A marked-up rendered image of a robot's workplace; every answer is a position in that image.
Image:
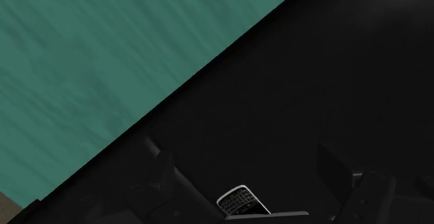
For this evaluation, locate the black phone with keypad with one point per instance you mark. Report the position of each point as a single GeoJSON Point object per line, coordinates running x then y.
{"type": "Point", "coordinates": [238, 200]}

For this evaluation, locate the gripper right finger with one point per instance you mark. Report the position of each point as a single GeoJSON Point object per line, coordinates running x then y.
{"type": "Point", "coordinates": [339, 179]}

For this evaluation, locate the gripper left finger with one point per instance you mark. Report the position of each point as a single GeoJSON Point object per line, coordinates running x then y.
{"type": "Point", "coordinates": [159, 182]}

